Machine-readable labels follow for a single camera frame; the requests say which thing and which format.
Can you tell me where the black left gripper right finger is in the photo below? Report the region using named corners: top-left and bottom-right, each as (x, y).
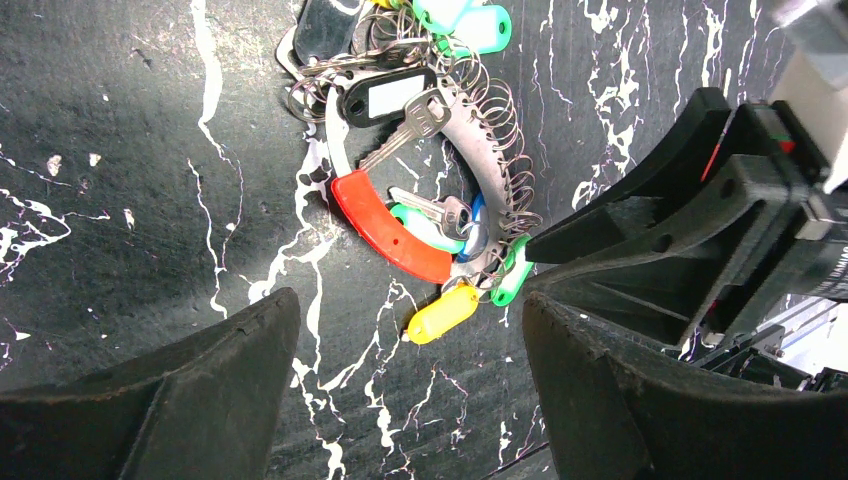
top-left (522, 292), bottom-right (847, 479)

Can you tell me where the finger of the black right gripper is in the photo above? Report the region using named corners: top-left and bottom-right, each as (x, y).
top-left (526, 87), bottom-right (731, 264)
top-left (530, 155), bottom-right (812, 346)

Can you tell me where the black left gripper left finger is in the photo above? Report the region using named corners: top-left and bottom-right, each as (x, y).
top-left (1, 288), bottom-right (301, 479)

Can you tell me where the blue key tag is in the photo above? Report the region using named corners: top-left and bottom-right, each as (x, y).
top-left (456, 193), bottom-right (489, 263)

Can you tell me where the metal key organizer ring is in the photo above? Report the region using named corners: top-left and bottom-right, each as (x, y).
top-left (275, 0), bottom-right (545, 346)

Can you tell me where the green key tag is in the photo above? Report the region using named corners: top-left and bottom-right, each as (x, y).
top-left (490, 234), bottom-right (535, 307)
top-left (412, 0), bottom-right (512, 58)

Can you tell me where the yellow tag key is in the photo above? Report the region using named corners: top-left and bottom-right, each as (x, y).
top-left (401, 283), bottom-right (480, 345)

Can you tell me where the black key tag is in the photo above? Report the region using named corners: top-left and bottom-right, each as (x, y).
top-left (339, 66), bottom-right (436, 128)

